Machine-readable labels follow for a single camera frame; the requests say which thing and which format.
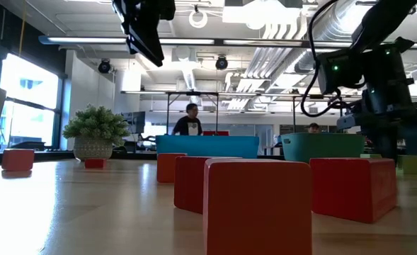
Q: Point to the orange rectangular block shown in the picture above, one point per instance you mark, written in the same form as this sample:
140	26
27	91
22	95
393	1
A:
165	168

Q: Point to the teal plastic basket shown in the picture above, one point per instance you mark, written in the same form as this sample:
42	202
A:
314	147

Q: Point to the red small cube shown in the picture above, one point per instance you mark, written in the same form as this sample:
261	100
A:
188	184

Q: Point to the black computer monitor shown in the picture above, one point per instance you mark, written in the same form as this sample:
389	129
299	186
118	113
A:
137	122

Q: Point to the black metal stand frame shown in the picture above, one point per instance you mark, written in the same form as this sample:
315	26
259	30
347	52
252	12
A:
194	93
316	96

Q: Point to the black ceiling spotlight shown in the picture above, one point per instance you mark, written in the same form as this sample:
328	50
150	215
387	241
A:
221	63
104	66

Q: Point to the red rectangular block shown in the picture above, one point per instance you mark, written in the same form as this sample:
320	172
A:
353	189
95	163

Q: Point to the green artificial potted plant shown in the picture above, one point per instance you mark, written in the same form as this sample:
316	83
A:
95	124

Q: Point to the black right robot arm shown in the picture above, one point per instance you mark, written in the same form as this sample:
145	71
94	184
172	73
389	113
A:
381	21

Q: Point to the person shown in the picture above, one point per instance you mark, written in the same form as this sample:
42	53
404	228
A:
188	125
313	127

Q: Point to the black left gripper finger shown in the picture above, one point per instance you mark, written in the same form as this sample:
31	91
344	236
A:
134	44
151	39

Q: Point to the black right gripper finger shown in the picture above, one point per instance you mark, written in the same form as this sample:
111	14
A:
415	136
383	141

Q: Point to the white ceiling pipe bundle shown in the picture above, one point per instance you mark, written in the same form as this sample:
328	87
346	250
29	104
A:
264	63

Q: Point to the long overhead light bar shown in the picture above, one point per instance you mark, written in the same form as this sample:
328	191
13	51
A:
218	42

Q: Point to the red box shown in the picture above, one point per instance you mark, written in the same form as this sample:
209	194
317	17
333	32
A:
216	133

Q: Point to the orange small cube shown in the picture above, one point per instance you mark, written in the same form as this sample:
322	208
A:
17	160
257	209

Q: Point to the blue plastic bin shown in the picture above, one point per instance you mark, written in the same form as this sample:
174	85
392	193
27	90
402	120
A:
208	146

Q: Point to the black aluminium table frame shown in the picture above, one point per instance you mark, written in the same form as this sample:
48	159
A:
49	155

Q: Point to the silver ventilation duct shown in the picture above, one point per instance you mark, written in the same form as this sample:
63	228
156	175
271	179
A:
330	32

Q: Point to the large window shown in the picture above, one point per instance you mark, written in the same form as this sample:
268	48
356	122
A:
27	106

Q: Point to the green small block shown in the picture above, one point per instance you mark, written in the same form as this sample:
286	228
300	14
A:
409	165
372	156

